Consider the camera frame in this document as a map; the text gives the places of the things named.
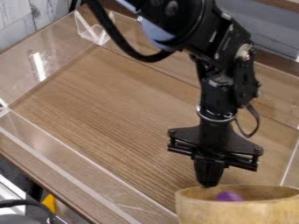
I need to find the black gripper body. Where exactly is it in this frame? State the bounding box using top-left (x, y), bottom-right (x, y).
top-left (169, 120), bottom-right (265, 172)

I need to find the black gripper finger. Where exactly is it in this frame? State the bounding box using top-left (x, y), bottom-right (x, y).
top-left (210, 160), bottom-right (227, 186)
top-left (194, 157), bottom-right (211, 187)

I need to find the purple toy eggplant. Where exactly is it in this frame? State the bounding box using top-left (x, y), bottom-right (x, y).
top-left (215, 191), bottom-right (245, 202)

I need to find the brown wooden bowl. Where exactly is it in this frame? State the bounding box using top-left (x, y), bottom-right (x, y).
top-left (175, 185), bottom-right (299, 224)

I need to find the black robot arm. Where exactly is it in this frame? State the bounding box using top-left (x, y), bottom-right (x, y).
top-left (86, 0), bottom-right (263, 187)

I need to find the yellow object under table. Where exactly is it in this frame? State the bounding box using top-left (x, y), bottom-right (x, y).
top-left (42, 194), bottom-right (58, 214)

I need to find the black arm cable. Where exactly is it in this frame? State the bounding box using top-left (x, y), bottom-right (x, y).
top-left (234, 103), bottom-right (262, 139)

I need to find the clear acrylic tray wall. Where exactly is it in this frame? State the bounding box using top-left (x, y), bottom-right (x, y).
top-left (0, 13), bottom-right (299, 224)

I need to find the clear acrylic corner bracket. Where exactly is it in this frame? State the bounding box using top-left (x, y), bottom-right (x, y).
top-left (74, 11), bottom-right (111, 46)

